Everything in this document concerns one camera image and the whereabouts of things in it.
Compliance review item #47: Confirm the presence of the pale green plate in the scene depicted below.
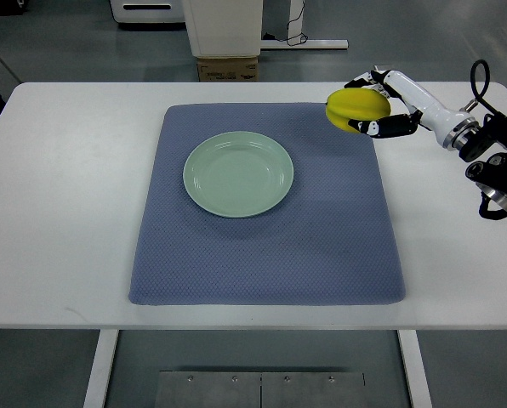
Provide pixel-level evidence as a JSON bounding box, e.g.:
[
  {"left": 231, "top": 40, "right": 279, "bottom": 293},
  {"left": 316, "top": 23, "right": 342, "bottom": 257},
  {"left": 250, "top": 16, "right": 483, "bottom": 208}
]
[{"left": 182, "top": 131, "right": 294, "bottom": 218}]

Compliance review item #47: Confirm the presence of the black cable on floor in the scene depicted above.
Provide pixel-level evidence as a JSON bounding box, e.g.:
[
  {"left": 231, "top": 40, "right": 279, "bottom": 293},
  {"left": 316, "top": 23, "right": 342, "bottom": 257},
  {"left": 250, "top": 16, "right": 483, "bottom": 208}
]
[{"left": 262, "top": 0, "right": 309, "bottom": 47}]

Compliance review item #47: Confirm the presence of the white appliance with slot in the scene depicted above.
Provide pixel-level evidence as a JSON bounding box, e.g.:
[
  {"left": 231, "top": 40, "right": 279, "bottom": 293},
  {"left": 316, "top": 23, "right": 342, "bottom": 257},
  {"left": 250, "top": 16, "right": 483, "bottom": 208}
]
[{"left": 109, "top": 0, "right": 185, "bottom": 25}]

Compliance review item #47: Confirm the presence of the left white table leg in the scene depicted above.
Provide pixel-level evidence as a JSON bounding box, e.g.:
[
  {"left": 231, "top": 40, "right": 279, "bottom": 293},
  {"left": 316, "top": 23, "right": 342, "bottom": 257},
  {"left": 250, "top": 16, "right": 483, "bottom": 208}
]
[{"left": 83, "top": 329, "right": 119, "bottom": 408}]

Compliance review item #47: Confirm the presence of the right white table leg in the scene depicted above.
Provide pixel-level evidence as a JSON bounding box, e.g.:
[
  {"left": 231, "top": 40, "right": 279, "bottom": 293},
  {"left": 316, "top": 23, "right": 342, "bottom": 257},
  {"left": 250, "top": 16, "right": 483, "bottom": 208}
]
[{"left": 397, "top": 330, "right": 433, "bottom": 408}]

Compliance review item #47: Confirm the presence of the white table leg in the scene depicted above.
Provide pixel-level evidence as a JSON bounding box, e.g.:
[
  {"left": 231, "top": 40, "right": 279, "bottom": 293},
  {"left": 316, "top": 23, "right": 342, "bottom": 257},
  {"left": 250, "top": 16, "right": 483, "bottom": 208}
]
[
  {"left": 83, "top": 329, "right": 119, "bottom": 408},
  {"left": 397, "top": 330, "right": 433, "bottom": 408}
]

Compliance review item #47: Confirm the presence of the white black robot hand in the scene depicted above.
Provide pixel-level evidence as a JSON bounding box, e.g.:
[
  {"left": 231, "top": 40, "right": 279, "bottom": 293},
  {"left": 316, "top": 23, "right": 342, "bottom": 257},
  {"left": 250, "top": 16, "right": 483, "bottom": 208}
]
[{"left": 345, "top": 70, "right": 480, "bottom": 150}]

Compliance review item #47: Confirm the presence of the blue textured mat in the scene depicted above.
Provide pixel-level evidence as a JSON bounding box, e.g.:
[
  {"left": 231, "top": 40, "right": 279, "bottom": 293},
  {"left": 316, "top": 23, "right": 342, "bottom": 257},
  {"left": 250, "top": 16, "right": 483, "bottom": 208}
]
[{"left": 129, "top": 103, "right": 406, "bottom": 305}]

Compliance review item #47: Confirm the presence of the yellow starfruit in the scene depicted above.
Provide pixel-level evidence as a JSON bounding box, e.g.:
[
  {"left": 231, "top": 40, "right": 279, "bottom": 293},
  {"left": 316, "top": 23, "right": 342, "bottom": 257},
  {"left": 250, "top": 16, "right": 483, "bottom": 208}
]
[{"left": 326, "top": 88, "right": 391, "bottom": 133}]

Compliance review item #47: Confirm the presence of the white cabinet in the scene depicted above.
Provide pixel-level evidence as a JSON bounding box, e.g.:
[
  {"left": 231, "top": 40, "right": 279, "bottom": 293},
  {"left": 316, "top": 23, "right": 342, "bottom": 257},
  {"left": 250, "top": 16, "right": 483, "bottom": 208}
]
[{"left": 182, "top": 0, "right": 263, "bottom": 58}]

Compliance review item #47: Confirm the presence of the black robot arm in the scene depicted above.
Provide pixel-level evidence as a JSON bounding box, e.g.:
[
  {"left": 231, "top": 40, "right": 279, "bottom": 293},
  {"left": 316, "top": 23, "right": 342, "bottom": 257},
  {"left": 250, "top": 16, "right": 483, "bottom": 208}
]
[{"left": 453, "top": 59, "right": 507, "bottom": 220}]

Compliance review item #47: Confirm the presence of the white desk foot rail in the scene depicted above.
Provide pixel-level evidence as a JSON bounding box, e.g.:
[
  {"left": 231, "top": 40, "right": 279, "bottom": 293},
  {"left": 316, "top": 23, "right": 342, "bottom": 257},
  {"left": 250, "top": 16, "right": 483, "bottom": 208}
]
[{"left": 261, "top": 39, "right": 349, "bottom": 50}]

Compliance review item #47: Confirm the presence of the cardboard box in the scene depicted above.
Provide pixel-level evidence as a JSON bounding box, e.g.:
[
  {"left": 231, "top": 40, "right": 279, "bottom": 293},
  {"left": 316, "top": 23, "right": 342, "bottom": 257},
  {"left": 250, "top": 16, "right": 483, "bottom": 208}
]
[{"left": 197, "top": 57, "right": 259, "bottom": 82}]

